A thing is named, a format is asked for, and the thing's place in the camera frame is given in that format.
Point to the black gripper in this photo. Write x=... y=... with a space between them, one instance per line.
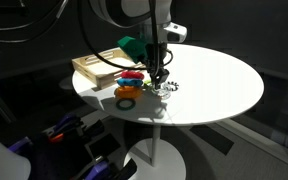
x=155 y=64

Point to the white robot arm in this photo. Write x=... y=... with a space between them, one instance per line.
x=156 y=31

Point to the wooden tray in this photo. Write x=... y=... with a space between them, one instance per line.
x=101 y=74

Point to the purple orange clamp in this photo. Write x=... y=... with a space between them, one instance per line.
x=64 y=126

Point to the white chair edge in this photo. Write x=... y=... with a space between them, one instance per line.
x=13 y=166

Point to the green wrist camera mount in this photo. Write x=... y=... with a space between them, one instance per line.
x=133 y=48

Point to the white table pedestal base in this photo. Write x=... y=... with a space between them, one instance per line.
x=156 y=159

